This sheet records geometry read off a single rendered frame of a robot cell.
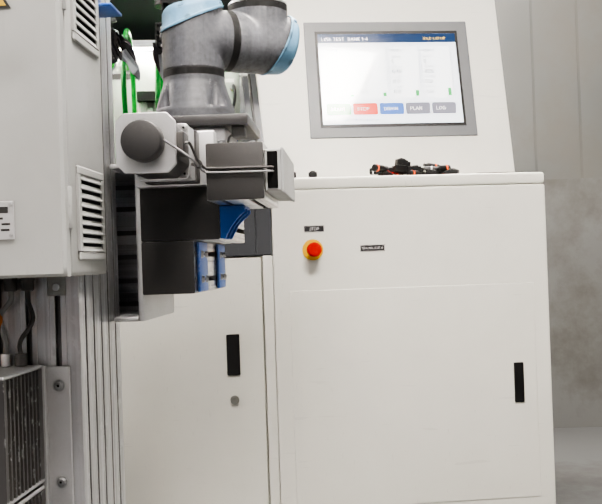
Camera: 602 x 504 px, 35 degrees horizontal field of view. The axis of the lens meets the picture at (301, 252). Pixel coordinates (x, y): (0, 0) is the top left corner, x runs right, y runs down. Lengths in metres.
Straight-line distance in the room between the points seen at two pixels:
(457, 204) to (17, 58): 1.41
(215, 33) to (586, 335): 2.96
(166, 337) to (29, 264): 1.11
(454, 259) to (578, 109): 2.15
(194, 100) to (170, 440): 0.95
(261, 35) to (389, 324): 0.87
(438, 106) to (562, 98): 1.79
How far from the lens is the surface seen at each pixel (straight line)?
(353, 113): 2.70
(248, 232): 2.37
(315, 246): 2.35
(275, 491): 2.44
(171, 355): 2.38
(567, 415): 4.49
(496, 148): 2.76
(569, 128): 4.49
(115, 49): 2.37
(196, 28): 1.83
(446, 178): 2.46
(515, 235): 2.50
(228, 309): 2.37
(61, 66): 1.32
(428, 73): 2.79
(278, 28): 1.90
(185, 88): 1.80
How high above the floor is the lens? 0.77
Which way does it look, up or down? 1 degrees up
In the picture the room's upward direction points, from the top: 2 degrees counter-clockwise
